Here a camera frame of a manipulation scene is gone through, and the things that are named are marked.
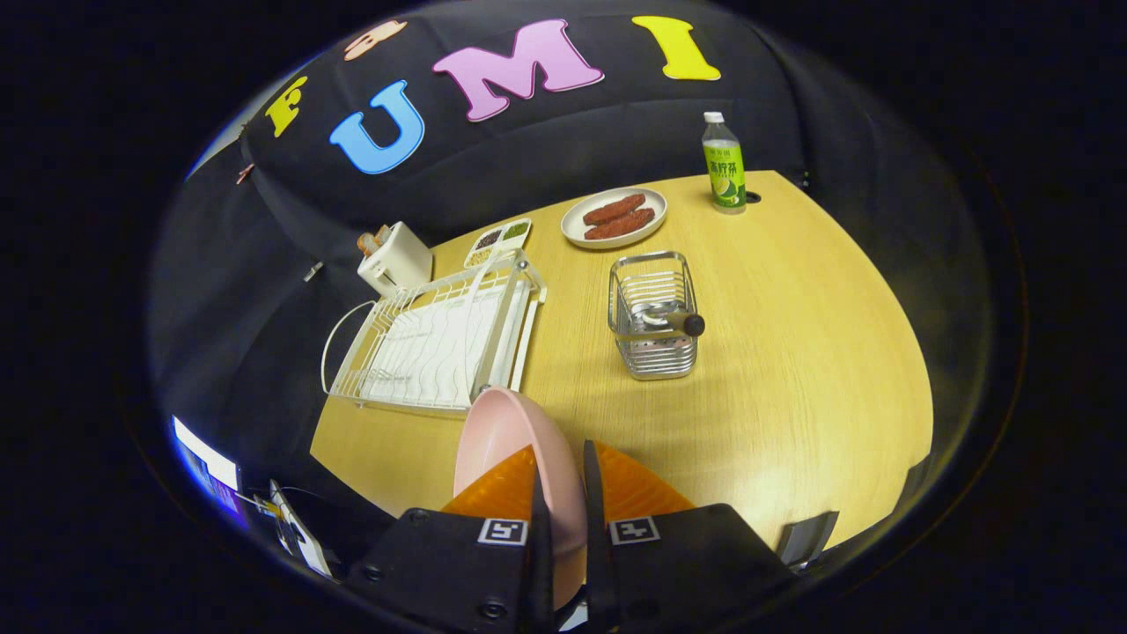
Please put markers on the white toaster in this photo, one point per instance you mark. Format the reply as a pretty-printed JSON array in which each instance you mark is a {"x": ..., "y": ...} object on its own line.
[{"x": 401, "y": 260}]

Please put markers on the green label drink bottle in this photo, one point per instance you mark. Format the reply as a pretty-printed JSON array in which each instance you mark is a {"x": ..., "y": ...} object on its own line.
[{"x": 724, "y": 167}]

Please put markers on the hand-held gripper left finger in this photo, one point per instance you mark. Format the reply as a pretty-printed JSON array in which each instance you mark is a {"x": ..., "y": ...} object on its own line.
[{"x": 541, "y": 563}]

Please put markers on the brown sausage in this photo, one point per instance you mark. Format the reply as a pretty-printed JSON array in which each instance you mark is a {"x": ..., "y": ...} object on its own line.
[
  {"x": 621, "y": 224},
  {"x": 615, "y": 210}
]

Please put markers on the toasted bread slice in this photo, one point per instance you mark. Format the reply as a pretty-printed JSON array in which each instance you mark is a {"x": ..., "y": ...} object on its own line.
[
  {"x": 366, "y": 244},
  {"x": 383, "y": 234}
]

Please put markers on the black backdrop cloth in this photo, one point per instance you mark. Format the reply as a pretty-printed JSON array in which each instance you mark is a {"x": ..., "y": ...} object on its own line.
[{"x": 528, "y": 150}]

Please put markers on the white round plate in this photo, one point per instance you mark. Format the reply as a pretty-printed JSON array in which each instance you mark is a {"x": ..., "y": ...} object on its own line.
[{"x": 656, "y": 211}]

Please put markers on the computer monitor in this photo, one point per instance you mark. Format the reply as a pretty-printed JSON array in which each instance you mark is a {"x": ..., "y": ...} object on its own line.
[{"x": 207, "y": 458}]

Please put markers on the pink clip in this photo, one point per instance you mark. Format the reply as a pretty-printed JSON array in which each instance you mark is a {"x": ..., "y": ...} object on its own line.
[{"x": 244, "y": 173}]

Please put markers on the white clip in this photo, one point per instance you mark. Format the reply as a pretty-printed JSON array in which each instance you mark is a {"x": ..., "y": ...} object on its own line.
[{"x": 313, "y": 271}]

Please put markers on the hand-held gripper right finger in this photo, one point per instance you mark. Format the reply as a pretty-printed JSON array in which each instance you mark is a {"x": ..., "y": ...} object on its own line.
[{"x": 597, "y": 546}]

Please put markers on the cup with orange drink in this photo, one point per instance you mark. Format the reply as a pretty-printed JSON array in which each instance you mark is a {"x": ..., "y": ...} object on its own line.
[{"x": 266, "y": 507}]

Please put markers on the pink plate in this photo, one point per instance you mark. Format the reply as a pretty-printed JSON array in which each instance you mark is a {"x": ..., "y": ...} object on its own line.
[{"x": 502, "y": 431}]

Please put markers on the white sectioned tray with beans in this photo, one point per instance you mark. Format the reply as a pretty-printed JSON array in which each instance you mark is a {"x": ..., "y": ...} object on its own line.
[{"x": 502, "y": 238}]

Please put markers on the white side desk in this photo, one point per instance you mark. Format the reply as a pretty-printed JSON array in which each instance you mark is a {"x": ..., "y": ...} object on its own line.
[{"x": 304, "y": 537}]

